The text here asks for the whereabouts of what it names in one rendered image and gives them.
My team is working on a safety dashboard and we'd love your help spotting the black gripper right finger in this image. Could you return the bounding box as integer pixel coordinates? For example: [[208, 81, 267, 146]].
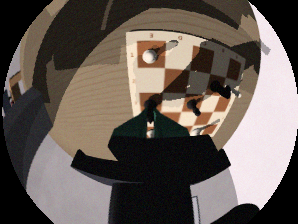
[[153, 108, 190, 138]]

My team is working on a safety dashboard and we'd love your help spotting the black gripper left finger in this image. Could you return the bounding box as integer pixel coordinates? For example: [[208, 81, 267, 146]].
[[111, 108, 148, 138]]

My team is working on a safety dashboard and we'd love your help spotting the brown and cream chessboard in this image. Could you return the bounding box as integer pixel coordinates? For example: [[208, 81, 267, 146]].
[[126, 31, 246, 137]]

